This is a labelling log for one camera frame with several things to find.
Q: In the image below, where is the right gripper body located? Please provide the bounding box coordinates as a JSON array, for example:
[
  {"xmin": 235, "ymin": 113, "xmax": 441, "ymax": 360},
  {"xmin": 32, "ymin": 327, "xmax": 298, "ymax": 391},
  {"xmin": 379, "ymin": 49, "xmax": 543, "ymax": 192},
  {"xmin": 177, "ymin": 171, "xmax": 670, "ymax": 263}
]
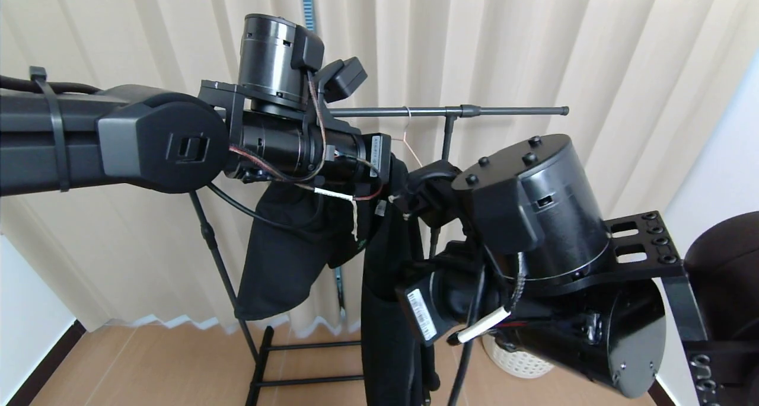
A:
[{"xmin": 395, "ymin": 257, "xmax": 494, "ymax": 349}]

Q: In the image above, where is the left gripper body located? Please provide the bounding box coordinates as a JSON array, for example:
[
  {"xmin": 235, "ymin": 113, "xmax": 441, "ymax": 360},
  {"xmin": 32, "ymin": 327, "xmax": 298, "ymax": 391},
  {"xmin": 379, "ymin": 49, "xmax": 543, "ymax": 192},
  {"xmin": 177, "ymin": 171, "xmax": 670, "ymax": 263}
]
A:
[{"xmin": 323, "ymin": 130, "xmax": 393, "ymax": 187}]

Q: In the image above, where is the pink clothes hanger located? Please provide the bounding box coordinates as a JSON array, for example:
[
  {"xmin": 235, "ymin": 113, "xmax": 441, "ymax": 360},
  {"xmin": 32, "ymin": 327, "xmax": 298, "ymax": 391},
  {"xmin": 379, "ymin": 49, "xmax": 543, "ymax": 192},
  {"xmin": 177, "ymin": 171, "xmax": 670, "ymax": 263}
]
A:
[{"xmin": 402, "ymin": 106, "xmax": 425, "ymax": 171}]

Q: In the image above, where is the black smooth garment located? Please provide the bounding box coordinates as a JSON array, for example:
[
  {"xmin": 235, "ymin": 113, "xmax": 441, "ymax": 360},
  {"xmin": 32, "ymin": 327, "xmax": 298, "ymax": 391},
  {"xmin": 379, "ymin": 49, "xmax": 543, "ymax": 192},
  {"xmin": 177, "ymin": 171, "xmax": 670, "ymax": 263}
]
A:
[{"xmin": 359, "ymin": 154, "xmax": 444, "ymax": 406}]

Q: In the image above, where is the black knit garment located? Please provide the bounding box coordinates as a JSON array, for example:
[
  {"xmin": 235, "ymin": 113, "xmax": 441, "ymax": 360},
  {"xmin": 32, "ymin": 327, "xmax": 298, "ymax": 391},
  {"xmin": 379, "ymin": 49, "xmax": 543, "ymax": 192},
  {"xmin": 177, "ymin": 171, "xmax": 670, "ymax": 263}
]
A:
[{"xmin": 236, "ymin": 176, "xmax": 384, "ymax": 322}]

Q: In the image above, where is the white laundry basket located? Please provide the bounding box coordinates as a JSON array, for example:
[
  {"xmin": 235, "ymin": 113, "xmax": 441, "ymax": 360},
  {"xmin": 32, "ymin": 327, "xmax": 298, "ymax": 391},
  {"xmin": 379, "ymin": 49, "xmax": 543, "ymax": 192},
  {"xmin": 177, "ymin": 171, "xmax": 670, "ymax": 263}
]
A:
[{"xmin": 481, "ymin": 331, "xmax": 556, "ymax": 379}]

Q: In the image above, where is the black clothes rack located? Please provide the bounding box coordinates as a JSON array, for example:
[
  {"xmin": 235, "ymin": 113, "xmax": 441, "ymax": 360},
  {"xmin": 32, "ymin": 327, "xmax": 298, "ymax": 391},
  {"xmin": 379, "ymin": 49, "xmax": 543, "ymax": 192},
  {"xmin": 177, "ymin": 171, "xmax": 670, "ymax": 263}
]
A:
[{"xmin": 189, "ymin": 105, "xmax": 570, "ymax": 406}]

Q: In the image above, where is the beige curtain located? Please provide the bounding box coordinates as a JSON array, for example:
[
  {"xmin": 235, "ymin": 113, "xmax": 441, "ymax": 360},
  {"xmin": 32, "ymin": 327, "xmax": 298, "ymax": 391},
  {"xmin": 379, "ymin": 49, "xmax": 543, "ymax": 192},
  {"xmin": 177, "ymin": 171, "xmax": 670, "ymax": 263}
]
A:
[
  {"xmin": 0, "ymin": 0, "xmax": 347, "ymax": 337},
  {"xmin": 305, "ymin": 0, "xmax": 759, "ymax": 359}
]

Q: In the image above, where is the black cable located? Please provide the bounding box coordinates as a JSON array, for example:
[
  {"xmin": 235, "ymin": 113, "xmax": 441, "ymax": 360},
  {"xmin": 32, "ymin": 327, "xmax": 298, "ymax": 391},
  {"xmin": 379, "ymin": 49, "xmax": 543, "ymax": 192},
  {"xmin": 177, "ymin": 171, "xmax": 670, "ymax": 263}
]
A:
[
  {"xmin": 446, "ymin": 264, "xmax": 488, "ymax": 406},
  {"xmin": 205, "ymin": 181, "xmax": 333, "ymax": 232}
]

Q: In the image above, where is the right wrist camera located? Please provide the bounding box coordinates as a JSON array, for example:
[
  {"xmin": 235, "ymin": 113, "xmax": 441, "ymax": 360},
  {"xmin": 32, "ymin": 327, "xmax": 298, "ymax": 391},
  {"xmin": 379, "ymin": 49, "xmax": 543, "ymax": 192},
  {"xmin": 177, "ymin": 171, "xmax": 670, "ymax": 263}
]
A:
[{"xmin": 403, "ymin": 161, "xmax": 464, "ymax": 232}]

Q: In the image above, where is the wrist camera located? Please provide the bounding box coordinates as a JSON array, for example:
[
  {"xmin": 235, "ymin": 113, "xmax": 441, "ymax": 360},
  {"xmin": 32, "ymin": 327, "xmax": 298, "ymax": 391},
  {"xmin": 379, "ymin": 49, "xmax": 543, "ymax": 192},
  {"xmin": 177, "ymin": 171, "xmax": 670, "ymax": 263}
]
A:
[
  {"xmin": 317, "ymin": 56, "xmax": 369, "ymax": 104},
  {"xmin": 403, "ymin": 161, "xmax": 464, "ymax": 232}
]

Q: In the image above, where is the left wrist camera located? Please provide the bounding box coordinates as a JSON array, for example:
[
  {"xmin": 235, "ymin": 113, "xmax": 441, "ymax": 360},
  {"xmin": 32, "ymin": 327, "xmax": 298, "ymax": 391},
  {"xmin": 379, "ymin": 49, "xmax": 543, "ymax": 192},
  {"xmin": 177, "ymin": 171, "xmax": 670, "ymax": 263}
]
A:
[{"xmin": 317, "ymin": 56, "xmax": 369, "ymax": 104}]

